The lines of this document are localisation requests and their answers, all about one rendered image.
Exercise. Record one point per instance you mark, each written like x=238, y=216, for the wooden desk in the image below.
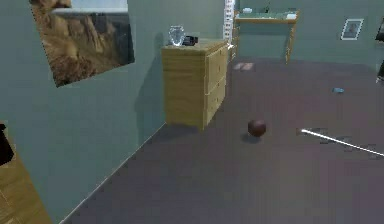
x=266, y=19

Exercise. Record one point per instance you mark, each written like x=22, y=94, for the wooden chest of drawers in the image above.
x=186, y=86

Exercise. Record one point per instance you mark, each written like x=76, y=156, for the black and white object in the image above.
x=380, y=71

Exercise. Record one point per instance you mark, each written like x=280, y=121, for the brown basketball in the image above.
x=257, y=128

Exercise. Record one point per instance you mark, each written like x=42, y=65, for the white window blind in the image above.
x=228, y=20

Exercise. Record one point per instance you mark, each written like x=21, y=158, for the wooden cabinet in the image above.
x=16, y=196

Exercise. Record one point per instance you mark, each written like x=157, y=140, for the small blue flat object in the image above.
x=338, y=90

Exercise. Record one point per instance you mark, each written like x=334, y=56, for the clear glass vase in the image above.
x=176, y=35

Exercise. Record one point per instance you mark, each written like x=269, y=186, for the small white desk item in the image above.
x=247, y=10
x=291, y=16

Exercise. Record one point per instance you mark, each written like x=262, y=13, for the brown landscape wall picture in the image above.
x=83, y=43

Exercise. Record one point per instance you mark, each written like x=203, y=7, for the white framed wall picture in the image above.
x=352, y=29

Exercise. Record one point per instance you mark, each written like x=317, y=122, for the black shape on cabinet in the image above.
x=4, y=146

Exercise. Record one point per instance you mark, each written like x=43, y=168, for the small black box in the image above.
x=190, y=40

